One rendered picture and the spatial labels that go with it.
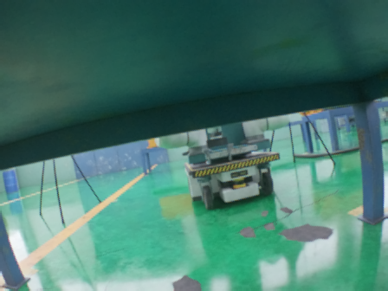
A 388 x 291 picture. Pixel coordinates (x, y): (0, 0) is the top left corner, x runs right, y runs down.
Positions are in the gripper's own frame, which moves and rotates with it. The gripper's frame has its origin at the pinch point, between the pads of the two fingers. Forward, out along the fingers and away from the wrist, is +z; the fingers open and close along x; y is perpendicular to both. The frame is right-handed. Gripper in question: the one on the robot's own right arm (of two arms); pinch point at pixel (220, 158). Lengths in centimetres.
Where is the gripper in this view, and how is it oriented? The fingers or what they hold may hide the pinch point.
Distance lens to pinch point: 138.4
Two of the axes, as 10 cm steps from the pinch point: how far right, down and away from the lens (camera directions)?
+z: 1.9, 9.8, 0.0
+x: -9.8, 1.9, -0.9
